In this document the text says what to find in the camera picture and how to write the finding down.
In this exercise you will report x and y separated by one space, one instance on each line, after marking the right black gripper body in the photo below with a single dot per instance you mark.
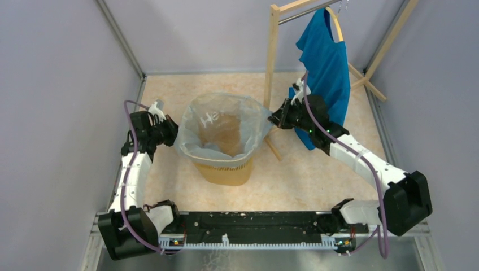
292 117

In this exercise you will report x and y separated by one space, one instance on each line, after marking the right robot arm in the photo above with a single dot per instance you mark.
403 198

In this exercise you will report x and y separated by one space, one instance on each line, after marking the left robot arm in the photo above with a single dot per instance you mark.
132 228

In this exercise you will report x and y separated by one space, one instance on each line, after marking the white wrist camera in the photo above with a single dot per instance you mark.
156 109
300 91

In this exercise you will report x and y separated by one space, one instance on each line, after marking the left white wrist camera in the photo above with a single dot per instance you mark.
156 109

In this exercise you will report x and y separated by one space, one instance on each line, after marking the yellow clothes hanger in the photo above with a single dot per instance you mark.
337 25

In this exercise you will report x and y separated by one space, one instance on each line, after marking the blue t-shirt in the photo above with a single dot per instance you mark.
327 65

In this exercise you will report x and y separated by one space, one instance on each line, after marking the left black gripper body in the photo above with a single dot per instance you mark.
164 132

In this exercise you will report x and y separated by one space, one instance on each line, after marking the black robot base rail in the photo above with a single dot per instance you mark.
294 227

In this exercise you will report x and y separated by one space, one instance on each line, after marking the blue plastic trash bag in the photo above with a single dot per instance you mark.
206 108

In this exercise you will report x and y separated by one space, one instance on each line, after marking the white cable duct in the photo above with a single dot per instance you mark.
176 242

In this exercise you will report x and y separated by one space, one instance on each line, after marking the wooden clothes rack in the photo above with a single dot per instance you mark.
362 78

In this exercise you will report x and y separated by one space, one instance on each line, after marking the metal corner post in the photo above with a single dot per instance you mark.
120 38

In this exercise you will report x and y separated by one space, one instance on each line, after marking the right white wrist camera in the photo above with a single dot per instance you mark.
300 91

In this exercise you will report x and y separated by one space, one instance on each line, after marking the yellow mesh trash bin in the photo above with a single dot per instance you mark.
224 172

